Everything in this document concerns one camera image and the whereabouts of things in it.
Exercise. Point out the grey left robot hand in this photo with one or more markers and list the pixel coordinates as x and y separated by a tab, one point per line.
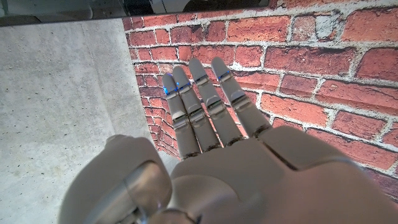
248	180

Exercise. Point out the red brick print backdrop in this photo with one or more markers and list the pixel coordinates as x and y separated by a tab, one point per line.
311	62

